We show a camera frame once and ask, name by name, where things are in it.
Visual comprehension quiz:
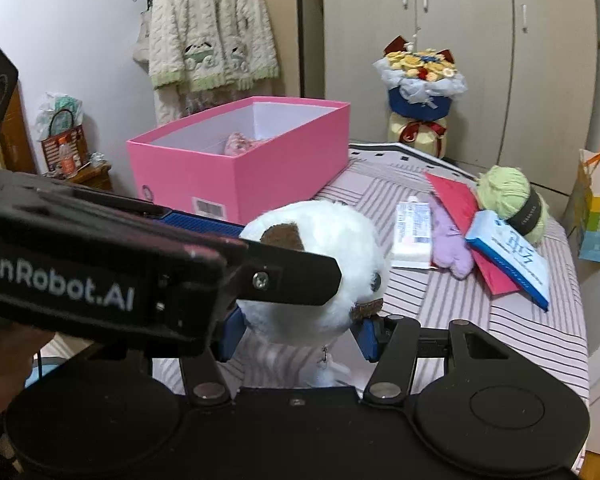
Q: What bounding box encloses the brown patterned handbag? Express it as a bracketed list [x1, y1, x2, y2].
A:
[41, 110, 90, 173]

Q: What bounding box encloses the purple plush item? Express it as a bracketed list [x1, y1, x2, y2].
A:
[427, 195, 476, 279]

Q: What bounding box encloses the pink floral fabric pouch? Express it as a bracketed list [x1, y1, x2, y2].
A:
[223, 131, 273, 157]

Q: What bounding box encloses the white tissue pack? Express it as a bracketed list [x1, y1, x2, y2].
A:
[390, 196, 437, 269]

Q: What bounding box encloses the pink cardboard box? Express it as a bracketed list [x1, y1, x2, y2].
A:
[126, 96, 352, 225]

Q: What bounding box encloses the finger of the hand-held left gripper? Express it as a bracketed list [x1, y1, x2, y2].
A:
[225, 237, 343, 307]
[75, 187, 248, 241]

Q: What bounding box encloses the person's left forearm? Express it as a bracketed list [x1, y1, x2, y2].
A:
[0, 327, 48, 418]

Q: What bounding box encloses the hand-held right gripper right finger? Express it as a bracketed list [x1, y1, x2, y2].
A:
[350, 314, 516, 408]

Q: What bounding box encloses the colourful paper bag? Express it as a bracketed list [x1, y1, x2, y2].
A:
[562, 147, 600, 265]

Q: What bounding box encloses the red envelope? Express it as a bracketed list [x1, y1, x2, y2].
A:
[424, 172, 523, 295]

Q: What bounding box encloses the cream knitted cardigan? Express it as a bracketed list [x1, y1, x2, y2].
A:
[130, 0, 281, 126]

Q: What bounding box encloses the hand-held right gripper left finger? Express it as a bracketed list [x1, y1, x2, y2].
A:
[180, 305, 246, 407]

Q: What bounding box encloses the beige wardrobe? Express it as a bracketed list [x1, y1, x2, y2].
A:
[321, 0, 598, 201]

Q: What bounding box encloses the orange drink bottle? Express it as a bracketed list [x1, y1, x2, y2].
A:
[59, 136, 81, 177]

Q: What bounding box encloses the flower bouquet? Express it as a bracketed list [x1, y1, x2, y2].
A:
[372, 34, 468, 158]

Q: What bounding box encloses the green yarn ball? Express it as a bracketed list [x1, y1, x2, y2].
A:
[475, 166, 551, 247]

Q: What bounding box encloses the wooden nightstand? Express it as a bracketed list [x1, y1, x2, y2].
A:
[42, 162, 113, 192]

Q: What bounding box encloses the wooden door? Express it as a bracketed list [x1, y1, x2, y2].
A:
[0, 82, 37, 175]

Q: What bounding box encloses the white plastic bag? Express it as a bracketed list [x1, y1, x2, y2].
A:
[34, 91, 84, 141]

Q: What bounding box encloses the white plush toy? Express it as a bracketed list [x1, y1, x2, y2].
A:
[237, 200, 393, 388]

